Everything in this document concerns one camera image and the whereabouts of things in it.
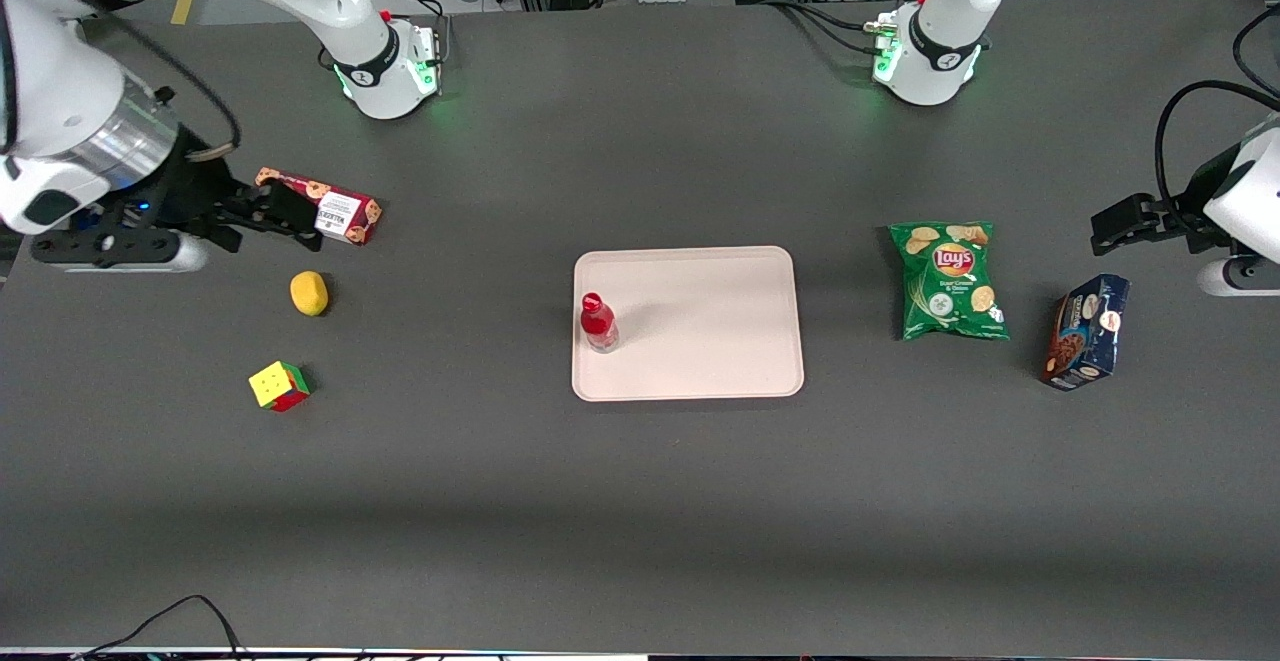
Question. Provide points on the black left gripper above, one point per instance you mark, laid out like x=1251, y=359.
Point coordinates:
x=1182, y=209

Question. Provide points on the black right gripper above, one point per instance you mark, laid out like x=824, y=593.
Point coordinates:
x=187, y=193

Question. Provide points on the red coke bottle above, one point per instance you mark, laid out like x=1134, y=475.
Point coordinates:
x=598, y=323

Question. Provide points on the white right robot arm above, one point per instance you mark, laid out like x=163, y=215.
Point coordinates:
x=60, y=91

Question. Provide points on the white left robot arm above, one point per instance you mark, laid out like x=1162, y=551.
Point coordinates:
x=940, y=51

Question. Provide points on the beige plastic tray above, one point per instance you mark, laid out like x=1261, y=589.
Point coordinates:
x=700, y=331

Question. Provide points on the yellow lemon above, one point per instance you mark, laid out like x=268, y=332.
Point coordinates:
x=309, y=293

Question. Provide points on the red cookie box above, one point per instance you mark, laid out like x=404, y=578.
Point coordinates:
x=345, y=213

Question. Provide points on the dark blue cookie box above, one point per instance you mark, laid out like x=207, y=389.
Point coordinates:
x=1085, y=331

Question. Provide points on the colourful rubiks cube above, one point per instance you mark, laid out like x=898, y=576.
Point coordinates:
x=278, y=386

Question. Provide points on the green lays chips bag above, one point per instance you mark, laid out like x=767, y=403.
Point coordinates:
x=950, y=281

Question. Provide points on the dark grey table mat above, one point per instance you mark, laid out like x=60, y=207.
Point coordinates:
x=640, y=511

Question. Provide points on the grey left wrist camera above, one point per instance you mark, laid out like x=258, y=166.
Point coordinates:
x=1235, y=278

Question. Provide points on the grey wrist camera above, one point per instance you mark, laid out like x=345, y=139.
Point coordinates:
x=1235, y=278
x=120, y=251

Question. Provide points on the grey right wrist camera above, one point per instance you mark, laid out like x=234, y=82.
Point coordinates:
x=120, y=251

